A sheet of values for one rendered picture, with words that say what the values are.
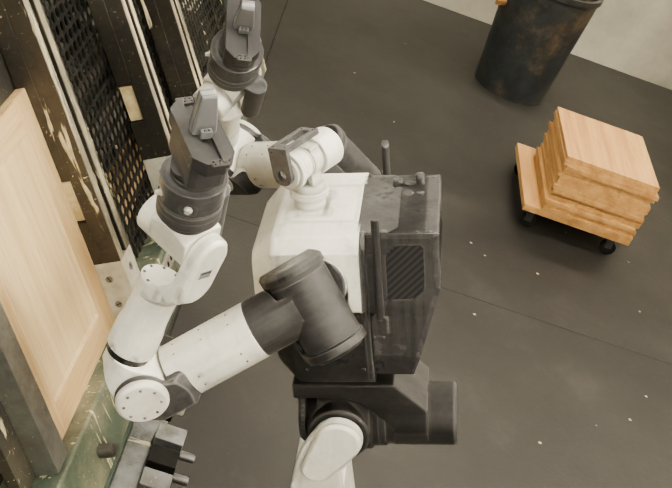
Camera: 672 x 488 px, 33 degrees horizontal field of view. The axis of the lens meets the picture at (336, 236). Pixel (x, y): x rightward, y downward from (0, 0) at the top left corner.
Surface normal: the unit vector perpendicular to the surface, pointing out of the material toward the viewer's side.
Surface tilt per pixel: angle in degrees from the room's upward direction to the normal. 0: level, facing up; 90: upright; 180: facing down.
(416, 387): 22
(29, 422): 90
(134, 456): 0
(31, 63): 90
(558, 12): 95
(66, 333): 58
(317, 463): 90
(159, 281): 7
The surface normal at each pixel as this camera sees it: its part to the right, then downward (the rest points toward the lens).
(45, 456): -0.10, 0.51
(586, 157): 0.33, -0.80
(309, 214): -0.07, -0.86
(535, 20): -0.37, 0.46
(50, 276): 0.97, -0.15
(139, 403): 0.22, 0.58
